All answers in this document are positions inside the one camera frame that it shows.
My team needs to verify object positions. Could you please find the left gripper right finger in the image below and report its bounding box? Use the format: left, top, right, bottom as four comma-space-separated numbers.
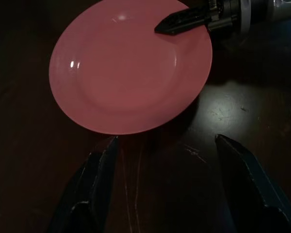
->
214, 134, 291, 233

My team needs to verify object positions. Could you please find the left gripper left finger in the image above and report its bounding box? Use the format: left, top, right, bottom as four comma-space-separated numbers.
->
47, 135, 119, 233

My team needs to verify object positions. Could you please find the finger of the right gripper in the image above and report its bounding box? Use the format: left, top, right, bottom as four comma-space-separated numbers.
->
154, 6, 213, 36

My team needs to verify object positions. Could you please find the pink round plate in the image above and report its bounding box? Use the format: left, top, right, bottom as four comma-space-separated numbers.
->
48, 0, 213, 135

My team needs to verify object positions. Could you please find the dark brown wooden table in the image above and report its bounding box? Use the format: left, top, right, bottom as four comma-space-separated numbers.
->
0, 0, 291, 233

